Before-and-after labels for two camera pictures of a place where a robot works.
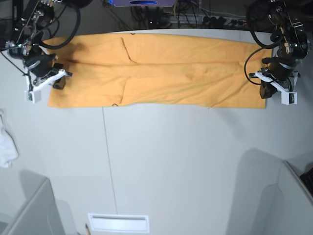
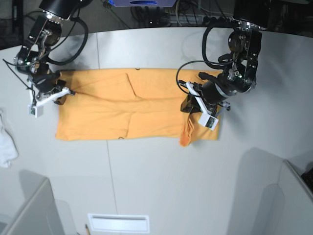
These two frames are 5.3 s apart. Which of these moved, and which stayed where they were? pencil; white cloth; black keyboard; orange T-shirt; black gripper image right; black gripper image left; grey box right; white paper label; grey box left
Moved: black gripper image right; orange T-shirt; black gripper image left
Stayed: black keyboard; white paper label; pencil; white cloth; grey box right; grey box left
